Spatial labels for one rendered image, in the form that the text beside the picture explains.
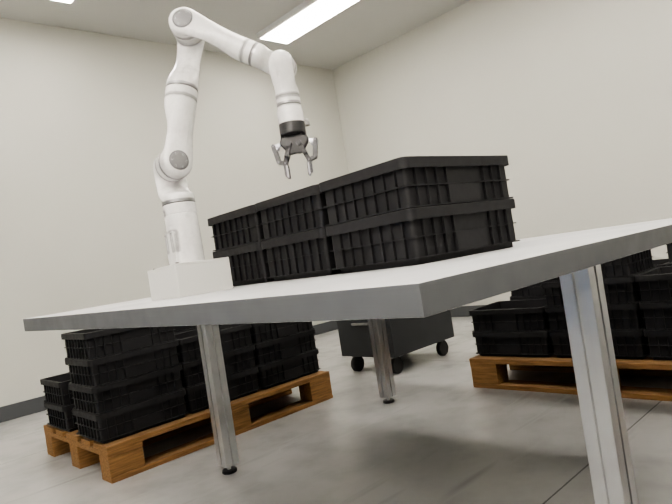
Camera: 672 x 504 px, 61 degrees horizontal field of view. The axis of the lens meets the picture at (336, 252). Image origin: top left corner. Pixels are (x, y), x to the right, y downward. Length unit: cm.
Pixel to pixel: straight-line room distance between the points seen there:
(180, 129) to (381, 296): 110
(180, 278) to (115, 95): 358
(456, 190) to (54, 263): 363
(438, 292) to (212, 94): 490
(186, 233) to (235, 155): 383
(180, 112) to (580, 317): 116
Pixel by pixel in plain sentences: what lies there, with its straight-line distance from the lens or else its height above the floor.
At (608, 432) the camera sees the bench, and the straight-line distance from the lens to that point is 125.
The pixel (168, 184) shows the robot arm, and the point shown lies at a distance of 172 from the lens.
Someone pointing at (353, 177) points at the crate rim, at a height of 92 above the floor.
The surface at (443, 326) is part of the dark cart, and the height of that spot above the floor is 20.
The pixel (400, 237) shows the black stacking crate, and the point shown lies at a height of 76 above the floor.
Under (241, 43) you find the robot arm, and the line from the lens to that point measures 176.
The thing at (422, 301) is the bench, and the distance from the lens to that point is 67.
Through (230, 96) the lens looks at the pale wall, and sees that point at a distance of 560.
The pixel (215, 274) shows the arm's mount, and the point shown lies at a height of 75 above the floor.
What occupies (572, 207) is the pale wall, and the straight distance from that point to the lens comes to 493.
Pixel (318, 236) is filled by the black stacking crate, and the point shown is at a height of 80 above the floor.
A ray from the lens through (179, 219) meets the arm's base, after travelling 164.
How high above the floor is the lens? 74
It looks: level
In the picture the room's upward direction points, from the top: 9 degrees counter-clockwise
